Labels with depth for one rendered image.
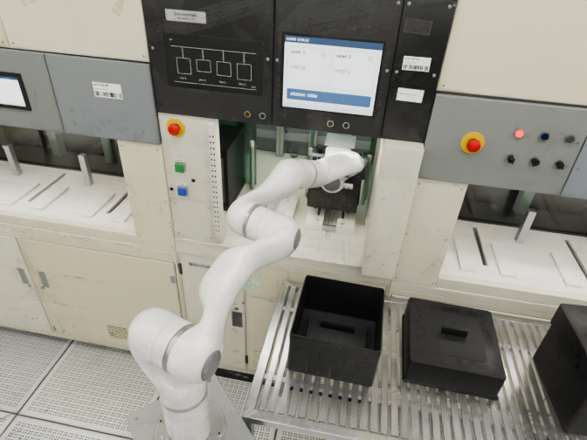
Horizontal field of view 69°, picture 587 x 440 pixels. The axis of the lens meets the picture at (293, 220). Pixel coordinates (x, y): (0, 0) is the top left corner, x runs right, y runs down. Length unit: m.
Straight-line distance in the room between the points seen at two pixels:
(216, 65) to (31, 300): 1.61
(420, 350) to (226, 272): 0.69
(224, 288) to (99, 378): 1.54
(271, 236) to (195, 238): 0.72
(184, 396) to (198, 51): 0.97
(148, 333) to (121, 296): 1.15
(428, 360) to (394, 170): 0.60
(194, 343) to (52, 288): 1.47
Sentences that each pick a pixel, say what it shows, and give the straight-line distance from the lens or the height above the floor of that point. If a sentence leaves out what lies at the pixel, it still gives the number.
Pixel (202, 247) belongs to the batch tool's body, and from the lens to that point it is 1.79.
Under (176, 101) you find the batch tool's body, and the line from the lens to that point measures 1.51.
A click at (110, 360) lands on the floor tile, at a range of 2.58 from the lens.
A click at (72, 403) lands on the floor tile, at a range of 2.48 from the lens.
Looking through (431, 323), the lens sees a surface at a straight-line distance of 1.56.
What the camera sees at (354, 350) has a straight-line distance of 1.34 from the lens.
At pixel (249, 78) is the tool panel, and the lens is 1.40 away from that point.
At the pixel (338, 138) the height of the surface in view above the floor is 1.24.
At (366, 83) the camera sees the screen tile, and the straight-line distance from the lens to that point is 1.35.
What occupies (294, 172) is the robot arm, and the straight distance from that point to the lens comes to 1.19.
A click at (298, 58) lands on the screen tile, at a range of 1.35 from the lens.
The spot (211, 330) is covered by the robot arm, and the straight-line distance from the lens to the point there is 1.01.
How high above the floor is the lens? 1.95
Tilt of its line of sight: 35 degrees down
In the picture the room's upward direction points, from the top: 3 degrees clockwise
